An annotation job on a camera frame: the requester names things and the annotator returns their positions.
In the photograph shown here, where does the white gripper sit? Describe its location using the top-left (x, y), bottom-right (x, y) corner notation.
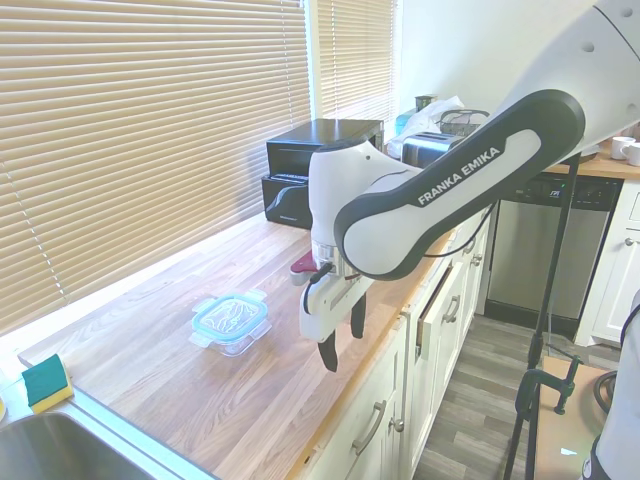
top-left (298, 272), bottom-right (370, 374)

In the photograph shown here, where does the clear lid with blue rim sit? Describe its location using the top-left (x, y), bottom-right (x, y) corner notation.
top-left (189, 288), bottom-right (273, 347)

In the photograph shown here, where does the clear glass food container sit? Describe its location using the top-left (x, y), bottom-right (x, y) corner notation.
top-left (199, 319), bottom-right (269, 359)

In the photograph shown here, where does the maroon red utensil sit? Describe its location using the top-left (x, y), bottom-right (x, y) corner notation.
top-left (291, 251), bottom-right (320, 287)

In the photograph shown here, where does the white base cabinet run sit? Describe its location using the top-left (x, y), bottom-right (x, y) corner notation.
top-left (293, 219), bottom-right (502, 480)

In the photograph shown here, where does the black box appliance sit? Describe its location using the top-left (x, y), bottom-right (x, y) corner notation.
top-left (260, 171), bottom-right (314, 227)

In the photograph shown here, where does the large green C clamp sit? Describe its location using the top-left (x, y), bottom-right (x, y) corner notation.
top-left (516, 367), bottom-right (548, 419)

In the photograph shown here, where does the black toaster oven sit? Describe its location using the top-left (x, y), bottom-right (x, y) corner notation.
top-left (265, 118), bottom-right (387, 178)

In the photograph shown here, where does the stainless steel dishwasher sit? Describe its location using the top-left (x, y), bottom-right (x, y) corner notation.
top-left (486, 174), bottom-right (625, 322)

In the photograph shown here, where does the silver toaster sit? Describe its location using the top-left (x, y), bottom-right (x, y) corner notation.
top-left (399, 130), bottom-right (465, 169)

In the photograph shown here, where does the thin black light stand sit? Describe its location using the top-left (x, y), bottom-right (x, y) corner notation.
top-left (501, 153), bottom-right (587, 480)

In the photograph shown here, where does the green bar clamp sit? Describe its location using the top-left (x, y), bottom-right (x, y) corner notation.
top-left (542, 341), bottom-right (587, 415)

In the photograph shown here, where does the wooden platform board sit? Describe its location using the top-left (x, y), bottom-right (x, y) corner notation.
top-left (519, 353), bottom-right (622, 480)

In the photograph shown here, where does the white cabinet beside dishwasher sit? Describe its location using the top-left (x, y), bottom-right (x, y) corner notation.
top-left (574, 178), bottom-right (640, 347)

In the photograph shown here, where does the narrow beige window blind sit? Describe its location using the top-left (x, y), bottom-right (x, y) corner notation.
top-left (316, 0), bottom-right (396, 124)

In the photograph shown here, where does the wide beige window blind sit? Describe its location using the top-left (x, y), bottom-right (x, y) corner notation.
top-left (0, 0), bottom-right (311, 337)

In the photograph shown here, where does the yellow green sponge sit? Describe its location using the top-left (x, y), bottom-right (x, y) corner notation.
top-left (20, 353), bottom-right (76, 416)

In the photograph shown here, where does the stainless steel double sink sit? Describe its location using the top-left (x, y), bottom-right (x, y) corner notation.
top-left (0, 408), bottom-right (201, 480)

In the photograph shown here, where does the brushed metal drawer handle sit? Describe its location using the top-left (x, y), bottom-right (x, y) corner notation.
top-left (441, 295), bottom-right (462, 327)
top-left (350, 399), bottom-right (388, 457)

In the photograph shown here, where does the black wire basket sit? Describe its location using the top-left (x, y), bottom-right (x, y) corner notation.
top-left (438, 106), bottom-right (490, 137)

